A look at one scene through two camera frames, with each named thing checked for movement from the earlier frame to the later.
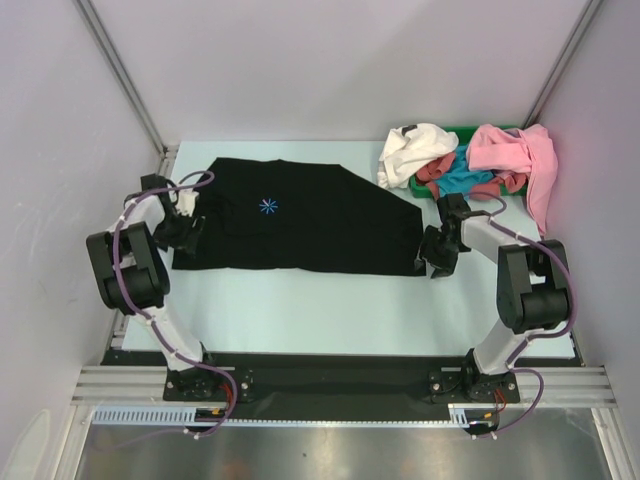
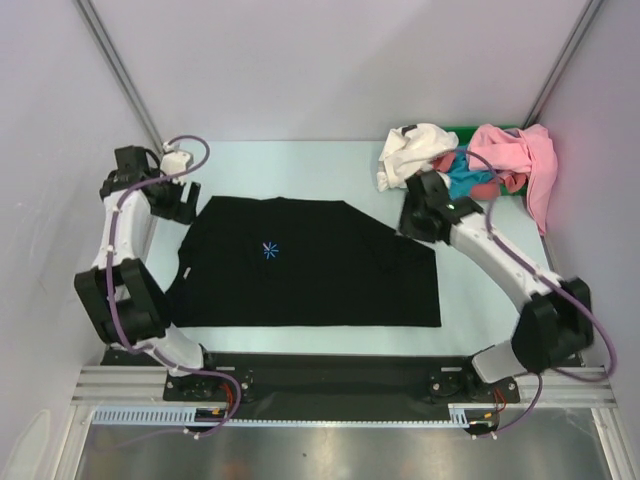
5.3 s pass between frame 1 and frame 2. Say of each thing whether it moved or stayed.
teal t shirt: stayed
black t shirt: moved
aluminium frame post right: stayed
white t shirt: stayed
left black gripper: moved
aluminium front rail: stayed
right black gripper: moved
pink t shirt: stayed
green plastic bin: stayed
